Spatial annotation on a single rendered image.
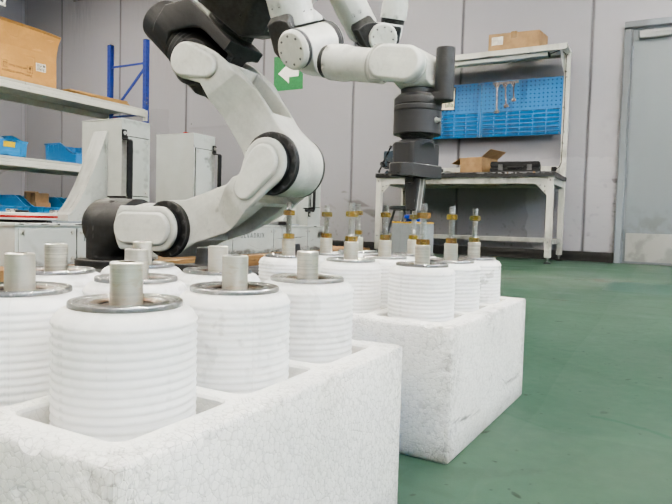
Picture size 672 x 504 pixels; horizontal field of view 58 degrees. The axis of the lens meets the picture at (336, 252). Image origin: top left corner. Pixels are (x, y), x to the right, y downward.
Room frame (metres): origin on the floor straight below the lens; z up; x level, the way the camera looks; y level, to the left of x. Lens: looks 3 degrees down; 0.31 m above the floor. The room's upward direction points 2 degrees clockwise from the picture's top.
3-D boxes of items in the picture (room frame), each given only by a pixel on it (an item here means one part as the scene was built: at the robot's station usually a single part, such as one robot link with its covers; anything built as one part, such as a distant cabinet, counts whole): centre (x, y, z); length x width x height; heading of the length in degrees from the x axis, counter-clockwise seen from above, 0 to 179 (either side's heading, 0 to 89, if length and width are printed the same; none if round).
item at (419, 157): (1.13, -0.15, 0.46); 0.13 x 0.10 x 0.12; 136
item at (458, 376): (1.04, -0.08, 0.09); 0.39 x 0.39 x 0.18; 59
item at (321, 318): (0.62, 0.03, 0.16); 0.10 x 0.10 x 0.18
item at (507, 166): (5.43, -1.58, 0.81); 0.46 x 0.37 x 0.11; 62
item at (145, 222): (1.60, 0.44, 0.28); 0.21 x 0.20 x 0.13; 62
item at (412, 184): (1.13, -0.14, 0.37); 0.03 x 0.02 x 0.06; 46
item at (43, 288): (0.47, 0.25, 0.25); 0.08 x 0.08 x 0.01
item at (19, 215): (2.80, 1.45, 0.29); 0.30 x 0.30 x 0.06
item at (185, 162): (4.30, 0.67, 0.45); 1.51 x 0.57 x 0.74; 152
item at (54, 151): (6.16, 2.65, 0.89); 0.50 x 0.38 x 0.21; 60
